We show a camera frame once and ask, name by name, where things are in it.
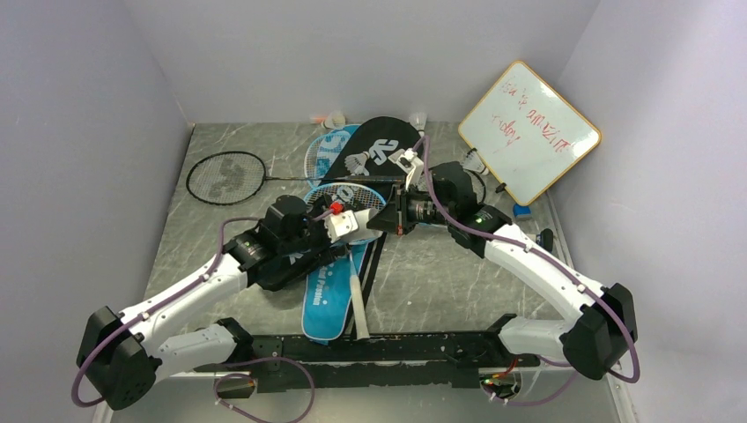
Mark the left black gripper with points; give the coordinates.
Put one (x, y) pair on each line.
(326, 241)

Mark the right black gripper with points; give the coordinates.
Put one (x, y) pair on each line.
(386, 219)

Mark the shuttlecock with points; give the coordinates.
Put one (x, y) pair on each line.
(356, 163)
(418, 121)
(334, 121)
(473, 163)

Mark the white shuttlecock tube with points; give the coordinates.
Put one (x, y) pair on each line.
(364, 233)

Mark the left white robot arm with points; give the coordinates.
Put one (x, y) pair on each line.
(123, 354)

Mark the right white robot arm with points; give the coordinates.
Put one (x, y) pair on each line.
(597, 326)

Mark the black racket right head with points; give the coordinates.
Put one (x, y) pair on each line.
(453, 184)

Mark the black racket head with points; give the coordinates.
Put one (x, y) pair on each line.
(230, 178)
(453, 184)

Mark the black racket cover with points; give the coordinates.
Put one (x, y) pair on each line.
(380, 137)

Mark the black racket left head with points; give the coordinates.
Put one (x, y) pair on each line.
(230, 178)

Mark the blue racket cover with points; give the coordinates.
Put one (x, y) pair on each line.
(327, 295)

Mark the blue whiteboard eraser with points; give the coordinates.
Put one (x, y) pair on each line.
(521, 212)

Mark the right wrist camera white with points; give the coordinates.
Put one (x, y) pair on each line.
(409, 161)

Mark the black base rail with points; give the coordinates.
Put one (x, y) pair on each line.
(456, 359)

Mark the whiteboard with orange frame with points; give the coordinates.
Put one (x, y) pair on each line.
(527, 135)

